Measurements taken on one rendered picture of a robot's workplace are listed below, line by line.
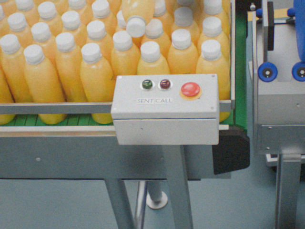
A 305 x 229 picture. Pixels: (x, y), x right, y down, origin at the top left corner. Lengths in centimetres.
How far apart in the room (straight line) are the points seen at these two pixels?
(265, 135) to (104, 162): 40
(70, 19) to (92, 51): 13
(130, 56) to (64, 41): 14
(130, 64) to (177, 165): 24
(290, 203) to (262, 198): 53
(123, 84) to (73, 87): 21
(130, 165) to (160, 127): 31
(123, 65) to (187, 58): 14
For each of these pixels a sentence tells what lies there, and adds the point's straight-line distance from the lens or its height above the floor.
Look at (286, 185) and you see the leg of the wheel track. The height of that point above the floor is 52.
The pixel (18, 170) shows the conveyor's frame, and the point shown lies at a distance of 161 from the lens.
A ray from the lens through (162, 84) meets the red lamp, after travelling 123.
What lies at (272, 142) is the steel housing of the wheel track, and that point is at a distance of 165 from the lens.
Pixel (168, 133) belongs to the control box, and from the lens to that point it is 124.
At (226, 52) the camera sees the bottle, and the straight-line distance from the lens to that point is 139.
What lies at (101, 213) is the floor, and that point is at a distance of 241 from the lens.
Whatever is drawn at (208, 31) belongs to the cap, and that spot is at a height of 109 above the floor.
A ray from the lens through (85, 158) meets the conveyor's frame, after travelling 152.
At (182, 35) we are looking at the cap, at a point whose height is 110.
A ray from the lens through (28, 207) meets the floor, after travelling 250.
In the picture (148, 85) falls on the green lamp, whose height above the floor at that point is 111.
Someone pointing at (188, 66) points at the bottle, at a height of 104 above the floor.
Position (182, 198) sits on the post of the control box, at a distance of 147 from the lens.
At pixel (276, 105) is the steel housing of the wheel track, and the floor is 88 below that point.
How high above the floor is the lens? 198
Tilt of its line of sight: 48 degrees down
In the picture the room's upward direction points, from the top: 10 degrees counter-clockwise
